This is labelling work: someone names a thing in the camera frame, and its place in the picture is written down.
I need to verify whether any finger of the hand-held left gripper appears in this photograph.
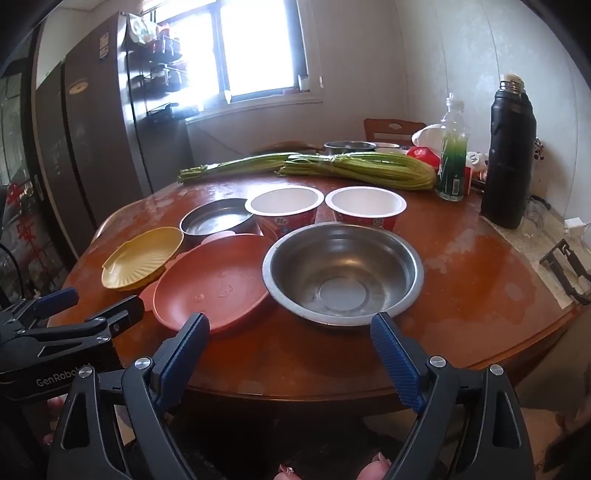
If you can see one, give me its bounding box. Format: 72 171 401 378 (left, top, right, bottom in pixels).
0 287 80 330
28 295 145 346

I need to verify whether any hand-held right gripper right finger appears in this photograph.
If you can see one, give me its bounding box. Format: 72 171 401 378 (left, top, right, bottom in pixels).
370 312 539 480

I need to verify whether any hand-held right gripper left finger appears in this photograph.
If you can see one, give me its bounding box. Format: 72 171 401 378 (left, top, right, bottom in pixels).
46 312 211 480

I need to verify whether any yellow shell-shaped plate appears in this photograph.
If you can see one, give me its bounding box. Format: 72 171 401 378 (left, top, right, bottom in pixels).
102 227 184 291

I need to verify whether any pink plastic plate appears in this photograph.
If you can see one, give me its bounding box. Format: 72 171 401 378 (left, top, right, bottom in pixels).
139 232 273 334

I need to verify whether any large stainless steel bowl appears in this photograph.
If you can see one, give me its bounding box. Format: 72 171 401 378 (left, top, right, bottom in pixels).
262 222 424 328

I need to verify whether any shallow stainless steel plate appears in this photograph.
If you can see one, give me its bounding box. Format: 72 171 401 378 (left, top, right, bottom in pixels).
180 198 260 247

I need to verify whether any white paper noodle bowl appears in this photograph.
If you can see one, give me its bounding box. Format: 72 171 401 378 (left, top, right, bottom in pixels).
325 186 408 232
245 187 325 240

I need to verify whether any person's left hand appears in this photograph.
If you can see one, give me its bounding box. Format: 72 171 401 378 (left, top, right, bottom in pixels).
43 394 70 446

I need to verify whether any person's bare foot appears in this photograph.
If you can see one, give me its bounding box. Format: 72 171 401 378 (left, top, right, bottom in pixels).
276 453 393 480

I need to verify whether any person's leg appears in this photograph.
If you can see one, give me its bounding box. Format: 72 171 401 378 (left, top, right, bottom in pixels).
519 406 591 480

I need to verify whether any grey refrigerator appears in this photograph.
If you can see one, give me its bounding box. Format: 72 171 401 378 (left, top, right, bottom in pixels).
32 11 195 241

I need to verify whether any dark glass door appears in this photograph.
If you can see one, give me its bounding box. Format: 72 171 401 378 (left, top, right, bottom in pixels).
0 69 63 301

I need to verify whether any black folding stand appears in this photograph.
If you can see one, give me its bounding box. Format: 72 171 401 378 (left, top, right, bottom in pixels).
539 239 591 305

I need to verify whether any long thin celery bunch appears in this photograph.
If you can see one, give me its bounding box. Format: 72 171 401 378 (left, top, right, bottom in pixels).
178 152 303 185

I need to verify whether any thick celery bunch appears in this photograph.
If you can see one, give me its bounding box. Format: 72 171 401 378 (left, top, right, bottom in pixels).
276 152 437 192

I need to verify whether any clear plastic bottle green label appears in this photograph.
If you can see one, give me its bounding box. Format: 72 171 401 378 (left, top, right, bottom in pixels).
436 92 469 201

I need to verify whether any clear glass cup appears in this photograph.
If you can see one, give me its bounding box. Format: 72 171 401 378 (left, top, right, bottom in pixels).
522 196 550 238

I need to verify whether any red tissue pack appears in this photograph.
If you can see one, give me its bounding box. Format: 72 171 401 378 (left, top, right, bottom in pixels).
405 145 441 168

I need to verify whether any small black tray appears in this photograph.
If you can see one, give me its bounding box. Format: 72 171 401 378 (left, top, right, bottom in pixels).
148 102 179 121

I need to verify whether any small stainless steel bowl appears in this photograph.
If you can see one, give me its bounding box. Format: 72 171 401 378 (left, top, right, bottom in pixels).
323 141 378 157

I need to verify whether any white charger plug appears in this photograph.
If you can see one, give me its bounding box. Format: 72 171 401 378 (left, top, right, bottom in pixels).
563 217 587 241

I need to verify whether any white plastic bag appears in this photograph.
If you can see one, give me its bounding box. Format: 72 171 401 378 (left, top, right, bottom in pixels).
411 124 446 148

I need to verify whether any black thermos flask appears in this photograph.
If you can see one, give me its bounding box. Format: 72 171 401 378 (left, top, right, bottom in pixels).
480 74 539 230

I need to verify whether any red-brown wooden chair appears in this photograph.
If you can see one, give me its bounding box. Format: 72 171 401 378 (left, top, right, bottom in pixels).
363 117 426 144

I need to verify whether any black hanging rack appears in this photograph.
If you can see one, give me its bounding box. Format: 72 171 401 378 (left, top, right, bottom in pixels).
124 14 188 95

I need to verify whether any window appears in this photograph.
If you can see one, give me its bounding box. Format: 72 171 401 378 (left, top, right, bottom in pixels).
152 0 324 104

